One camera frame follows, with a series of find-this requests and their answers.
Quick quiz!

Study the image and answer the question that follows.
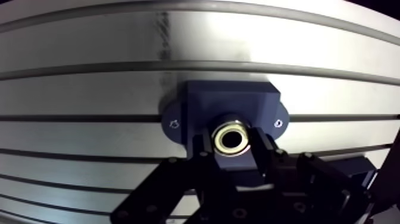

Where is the steel bearing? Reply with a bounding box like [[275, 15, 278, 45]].
[[210, 113, 251, 158]]

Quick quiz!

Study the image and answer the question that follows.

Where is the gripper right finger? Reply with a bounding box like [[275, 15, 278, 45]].
[[249, 126, 376, 224]]

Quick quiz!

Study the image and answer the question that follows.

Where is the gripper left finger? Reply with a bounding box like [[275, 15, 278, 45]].
[[110, 128, 220, 224]]

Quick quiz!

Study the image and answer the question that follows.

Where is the dark blue-grey housing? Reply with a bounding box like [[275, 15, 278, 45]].
[[160, 79, 290, 172]]

